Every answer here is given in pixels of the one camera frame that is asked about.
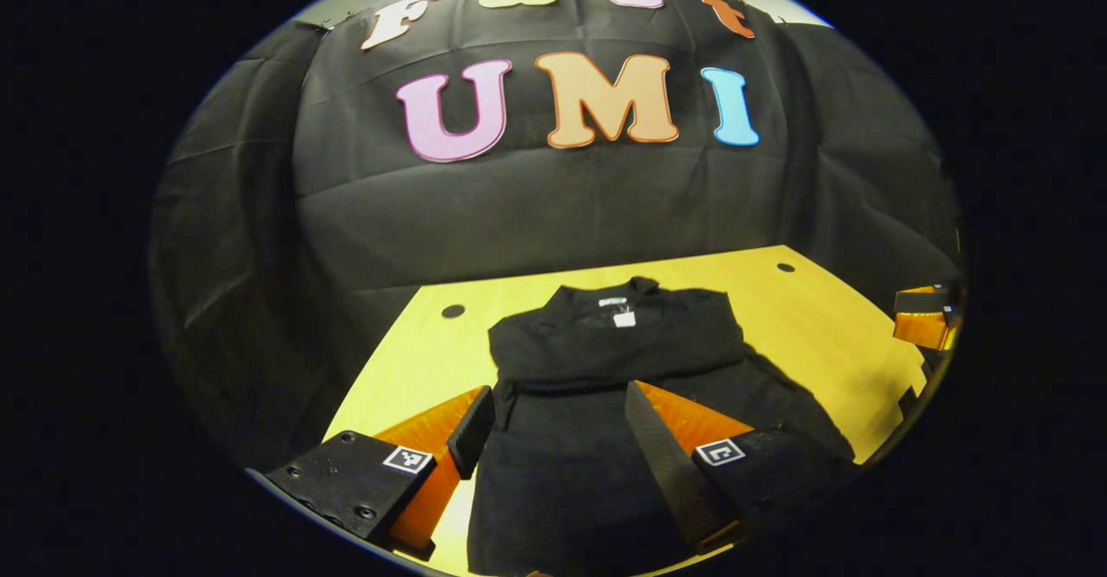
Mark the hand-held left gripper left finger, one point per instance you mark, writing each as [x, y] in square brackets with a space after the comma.
[471, 434]

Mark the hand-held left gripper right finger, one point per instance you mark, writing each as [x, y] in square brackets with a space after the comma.
[670, 473]

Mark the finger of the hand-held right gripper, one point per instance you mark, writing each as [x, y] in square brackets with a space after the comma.
[924, 317]

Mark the black button shirt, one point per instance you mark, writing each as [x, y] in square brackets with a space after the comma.
[605, 352]

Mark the black backdrop cloth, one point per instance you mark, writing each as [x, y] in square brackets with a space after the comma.
[562, 205]

